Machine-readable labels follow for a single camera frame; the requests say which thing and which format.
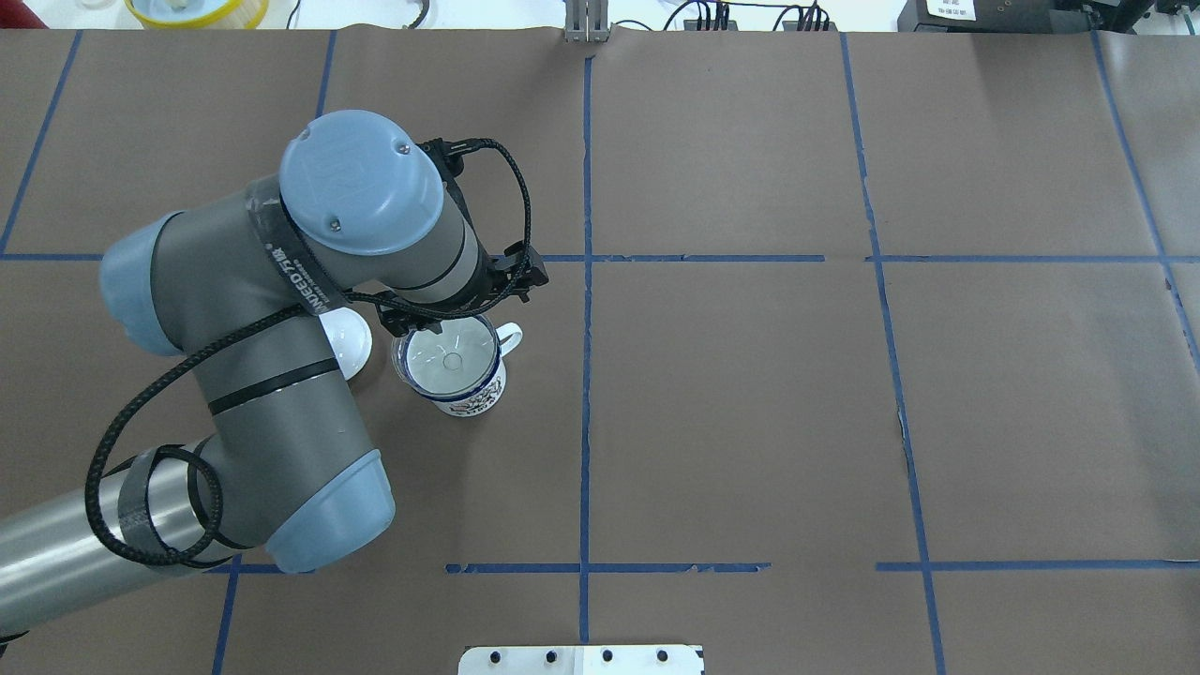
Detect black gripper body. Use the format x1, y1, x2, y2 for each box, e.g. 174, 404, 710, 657
379, 247, 550, 338

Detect white enamel mug lid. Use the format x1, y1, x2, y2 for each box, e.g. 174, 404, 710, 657
319, 307, 373, 381

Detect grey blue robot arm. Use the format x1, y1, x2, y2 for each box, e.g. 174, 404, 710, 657
1, 110, 548, 644

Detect white enamel mug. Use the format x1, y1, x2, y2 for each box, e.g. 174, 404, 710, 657
390, 315, 524, 418

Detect yellow rimmed bowl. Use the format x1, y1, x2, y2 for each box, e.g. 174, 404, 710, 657
122, 1, 271, 30

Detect black device box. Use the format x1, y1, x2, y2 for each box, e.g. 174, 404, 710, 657
896, 1, 1157, 35

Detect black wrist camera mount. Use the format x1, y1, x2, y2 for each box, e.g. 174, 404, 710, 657
418, 138, 474, 189

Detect aluminium frame post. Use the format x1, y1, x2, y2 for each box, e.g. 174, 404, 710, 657
562, 0, 611, 43

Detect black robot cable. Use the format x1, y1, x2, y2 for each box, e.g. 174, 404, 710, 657
84, 138, 533, 568

